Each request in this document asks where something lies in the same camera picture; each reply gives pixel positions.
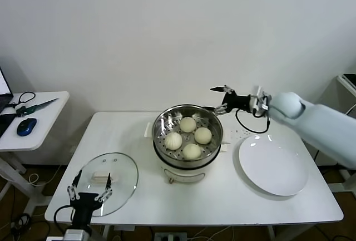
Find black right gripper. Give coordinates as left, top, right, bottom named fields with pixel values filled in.
left=202, top=84, right=251, bottom=115

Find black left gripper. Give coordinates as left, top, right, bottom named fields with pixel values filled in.
left=67, top=170, right=113, bottom=227

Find round glass pot lid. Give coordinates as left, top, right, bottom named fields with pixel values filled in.
left=74, top=152, right=139, bottom=217

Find pleated white steamed baozi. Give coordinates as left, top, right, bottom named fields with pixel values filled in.
left=164, top=132, right=184, bottom=151

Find perforated steel steamer basket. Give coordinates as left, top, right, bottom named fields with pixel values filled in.
left=144, top=104, right=233, bottom=167

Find scattered brown crumbs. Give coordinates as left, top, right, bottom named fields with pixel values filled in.
left=230, top=129, right=250, bottom=139

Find white side table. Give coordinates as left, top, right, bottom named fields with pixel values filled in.
left=0, top=91, right=70, bottom=205

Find round white plate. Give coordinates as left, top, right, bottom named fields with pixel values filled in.
left=238, top=134, right=309, bottom=196

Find blue computer mouse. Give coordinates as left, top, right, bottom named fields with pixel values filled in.
left=16, top=117, right=37, bottom=137

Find white floor power strip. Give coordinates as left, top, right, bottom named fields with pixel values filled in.
left=154, top=232, right=187, bottom=241

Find long green pointed tool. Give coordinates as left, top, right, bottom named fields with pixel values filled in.
left=16, top=98, right=59, bottom=116

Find white shelf table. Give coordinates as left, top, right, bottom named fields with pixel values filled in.
left=335, top=73, right=356, bottom=194

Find black laptop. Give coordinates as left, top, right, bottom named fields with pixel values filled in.
left=0, top=67, right=17, bottom=139

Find flat black device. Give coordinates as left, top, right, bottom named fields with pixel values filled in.
left=341, top=73, right=356, bottom=89

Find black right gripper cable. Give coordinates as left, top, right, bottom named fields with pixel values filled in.
left=235, top=109, right=271, bottom=135

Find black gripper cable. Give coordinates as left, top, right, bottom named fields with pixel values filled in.
left=235, top=109, right=271, bottom=135
left=53, top=204, right=75, bottom=227

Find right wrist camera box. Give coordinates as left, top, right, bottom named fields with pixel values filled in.
left=249, top=85, right=272, bottom=118

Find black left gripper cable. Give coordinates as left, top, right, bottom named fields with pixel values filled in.
left=53, top=204, right=75, bottom=227

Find white floor cable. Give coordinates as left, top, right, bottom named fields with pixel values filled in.
left=27, top=165, right=65, bottom=188

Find black floor cable bundle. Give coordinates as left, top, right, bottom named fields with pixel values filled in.
left=8, top=213, right=51, bottom=241

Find thin black looped cable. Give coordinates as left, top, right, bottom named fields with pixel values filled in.
left=7, top=92, right=36, bottom=111

